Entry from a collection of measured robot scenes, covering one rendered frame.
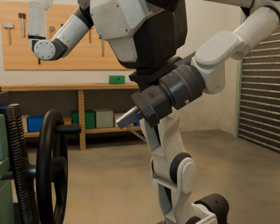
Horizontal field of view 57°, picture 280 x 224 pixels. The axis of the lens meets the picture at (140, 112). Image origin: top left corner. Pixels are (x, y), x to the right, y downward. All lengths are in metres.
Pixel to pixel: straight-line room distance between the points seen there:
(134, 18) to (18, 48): 3.25
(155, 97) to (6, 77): 3.57
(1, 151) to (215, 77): 0.48
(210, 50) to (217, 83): 0.09
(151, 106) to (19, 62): 3.52
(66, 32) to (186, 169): 0.74
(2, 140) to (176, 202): 0.82
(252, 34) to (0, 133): 0.59
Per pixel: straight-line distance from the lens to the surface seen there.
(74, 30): 1.11
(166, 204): 1.34
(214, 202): 1.52
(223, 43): 0.63
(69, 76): 3.98
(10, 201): 0.96
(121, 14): 0.87
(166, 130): 1.02
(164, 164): 1.13
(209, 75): 0.61
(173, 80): 0.59
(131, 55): 0.93
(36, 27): 1.11
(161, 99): 0.57
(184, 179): 1.14
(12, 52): 4.02
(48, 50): 1.07
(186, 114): 4.49
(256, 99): 3.98
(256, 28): 0.71
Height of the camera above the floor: 1.05
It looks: 9 degrees down
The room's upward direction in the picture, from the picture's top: straight up
